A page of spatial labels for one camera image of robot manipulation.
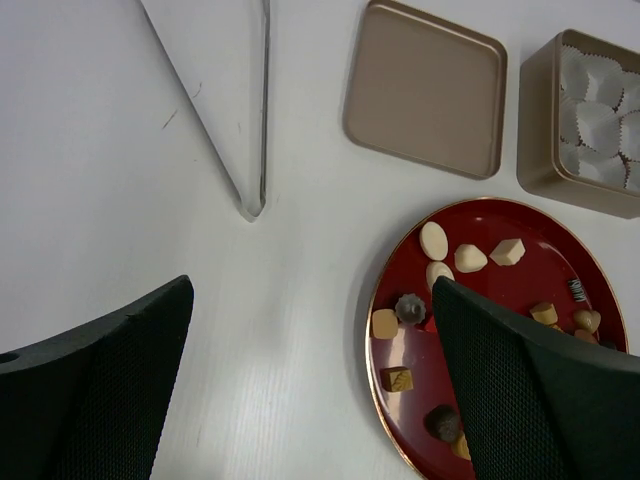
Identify tan oval leaf chocolate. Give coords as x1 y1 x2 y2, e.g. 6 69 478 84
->
451 432 471 461

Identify dark fluted round chocolate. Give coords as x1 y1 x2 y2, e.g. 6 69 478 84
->
394 293 427 325

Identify red round plate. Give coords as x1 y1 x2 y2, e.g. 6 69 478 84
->
364 197 629 479

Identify white paper cup liner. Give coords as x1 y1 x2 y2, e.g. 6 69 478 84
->
576 101 621 157
578 148 627 188
580 54 623 109
619 110 640 162

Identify cream heart chocolate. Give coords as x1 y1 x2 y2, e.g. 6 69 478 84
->
573 310 601 334

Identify metal tongs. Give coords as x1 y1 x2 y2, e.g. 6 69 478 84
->
142 1 271 222

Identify gold tin lid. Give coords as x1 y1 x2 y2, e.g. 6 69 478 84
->
343 1 508 180

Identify tan leaf square chocolate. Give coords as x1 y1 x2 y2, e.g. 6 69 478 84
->
380 366 414 393

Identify white ridged square chocolate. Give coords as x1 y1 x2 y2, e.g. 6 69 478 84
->
490 238 526 266

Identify tan flower chocolate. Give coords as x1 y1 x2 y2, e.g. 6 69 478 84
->
530 302 558 326

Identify dark white-striped chocolate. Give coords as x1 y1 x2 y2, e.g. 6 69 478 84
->
567 278 587 303

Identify white shell chocolate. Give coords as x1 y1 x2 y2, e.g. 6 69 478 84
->
454 244 488 273

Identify tan rounded square chocolate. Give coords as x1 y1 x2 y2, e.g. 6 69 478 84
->
371 309 399 340

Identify white swirl oval chocolate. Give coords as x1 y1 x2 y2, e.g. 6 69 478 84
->
426 261 455 290

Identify gold tin box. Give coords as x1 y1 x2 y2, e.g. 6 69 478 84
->
517 29 639 219

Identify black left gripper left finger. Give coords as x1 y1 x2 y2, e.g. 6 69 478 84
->
1 275 194 479

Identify dark rough truffle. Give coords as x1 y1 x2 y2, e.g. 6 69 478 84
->
424 404 461 444

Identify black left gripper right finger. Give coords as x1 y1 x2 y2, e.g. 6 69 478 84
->
432 278 639 479

